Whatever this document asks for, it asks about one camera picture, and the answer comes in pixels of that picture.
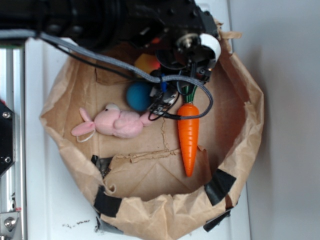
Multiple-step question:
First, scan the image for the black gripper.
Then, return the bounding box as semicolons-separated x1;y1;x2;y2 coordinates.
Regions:
129;0;221;83

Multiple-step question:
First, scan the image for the yellow green sponge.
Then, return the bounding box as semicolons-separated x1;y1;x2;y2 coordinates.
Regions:
134;53;161;74

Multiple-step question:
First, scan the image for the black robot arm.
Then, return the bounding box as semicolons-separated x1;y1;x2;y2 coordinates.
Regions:
0;0;221;81

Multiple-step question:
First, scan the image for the blue rubber ball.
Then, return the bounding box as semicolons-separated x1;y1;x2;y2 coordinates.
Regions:
126;82;152;112

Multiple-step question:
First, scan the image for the orange toy carrot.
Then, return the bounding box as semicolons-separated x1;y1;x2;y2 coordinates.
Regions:
177;86;200;177

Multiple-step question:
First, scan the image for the pink plush bunny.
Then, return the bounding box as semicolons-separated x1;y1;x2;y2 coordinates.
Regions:
71;103;152;141

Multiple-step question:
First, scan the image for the brown paper bag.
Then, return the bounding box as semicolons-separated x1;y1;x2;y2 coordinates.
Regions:
40;31;264;240

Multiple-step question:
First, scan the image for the grey braided cable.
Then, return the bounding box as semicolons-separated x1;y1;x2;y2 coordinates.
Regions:
34;31;215;120

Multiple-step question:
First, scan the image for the thin black cable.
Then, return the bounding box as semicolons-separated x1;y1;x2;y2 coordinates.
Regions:
44;39;181;121

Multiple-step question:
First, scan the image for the aluminium frame rail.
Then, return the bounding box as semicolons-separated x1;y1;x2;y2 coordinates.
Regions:
0;48;27;240

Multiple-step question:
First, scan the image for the black octagonal mount plate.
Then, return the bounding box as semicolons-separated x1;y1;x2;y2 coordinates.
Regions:
0;100;15;177

